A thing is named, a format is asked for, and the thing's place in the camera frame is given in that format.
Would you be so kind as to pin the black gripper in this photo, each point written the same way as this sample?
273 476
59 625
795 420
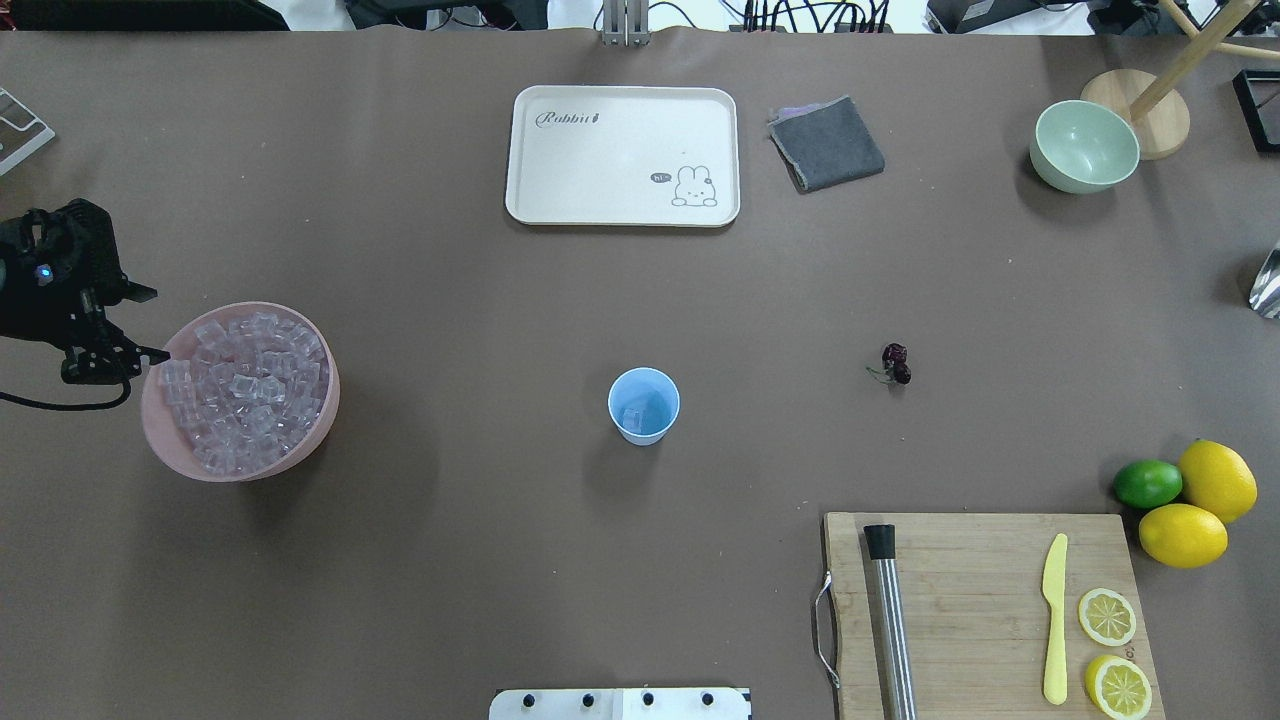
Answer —
40 311

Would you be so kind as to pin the pink bowl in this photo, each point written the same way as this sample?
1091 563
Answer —
320 420

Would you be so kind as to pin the pile of clear ice cubes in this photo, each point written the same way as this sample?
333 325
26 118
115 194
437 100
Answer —
245 390

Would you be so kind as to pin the light blue plastic cup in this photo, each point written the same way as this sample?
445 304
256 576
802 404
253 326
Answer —
651 388

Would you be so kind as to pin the dark red cherries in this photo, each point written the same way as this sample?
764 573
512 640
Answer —
894 370

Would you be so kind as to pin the grey stand at left edge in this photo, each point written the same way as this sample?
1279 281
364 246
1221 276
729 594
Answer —
23 133

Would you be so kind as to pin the cream rabbit tray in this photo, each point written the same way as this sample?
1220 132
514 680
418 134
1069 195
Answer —
632 156

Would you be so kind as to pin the grey folded cloth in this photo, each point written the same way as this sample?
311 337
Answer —
825 143

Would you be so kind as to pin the steel muddler black tip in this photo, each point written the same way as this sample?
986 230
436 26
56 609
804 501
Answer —
893 636

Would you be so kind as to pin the bamboo cutting board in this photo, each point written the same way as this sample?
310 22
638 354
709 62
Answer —
976 620

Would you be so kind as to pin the yellow plastic knife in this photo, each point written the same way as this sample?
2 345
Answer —
1055 668

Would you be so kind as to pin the mint green bowl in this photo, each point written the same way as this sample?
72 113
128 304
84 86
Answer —
1083 147

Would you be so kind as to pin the lemon half lower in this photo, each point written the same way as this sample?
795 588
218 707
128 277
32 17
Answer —
1107 617

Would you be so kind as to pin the lemon half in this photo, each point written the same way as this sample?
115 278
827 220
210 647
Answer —
1118 688
1107 617

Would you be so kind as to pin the green lime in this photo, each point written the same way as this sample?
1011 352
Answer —
1147 484

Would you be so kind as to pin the lemon half upper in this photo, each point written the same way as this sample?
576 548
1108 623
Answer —
1118 688

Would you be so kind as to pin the wooden stand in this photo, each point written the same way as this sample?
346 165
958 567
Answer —
1153 109

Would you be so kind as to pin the yellow lemon lower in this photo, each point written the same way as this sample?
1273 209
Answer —
1183 536

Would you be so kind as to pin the yellow lemon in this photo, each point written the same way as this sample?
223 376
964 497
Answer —
1183 536
1217 479

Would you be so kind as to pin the yellow lemon upper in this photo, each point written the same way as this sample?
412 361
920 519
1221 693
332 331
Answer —
1217 479

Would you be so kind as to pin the silver metal object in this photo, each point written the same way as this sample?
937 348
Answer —
1264 295

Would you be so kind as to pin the metal camera post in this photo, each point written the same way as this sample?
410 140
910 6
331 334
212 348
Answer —
625 23

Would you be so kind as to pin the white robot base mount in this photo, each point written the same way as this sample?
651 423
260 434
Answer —
623 703

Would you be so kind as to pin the black frame object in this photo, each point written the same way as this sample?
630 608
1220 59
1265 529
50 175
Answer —
1257 92

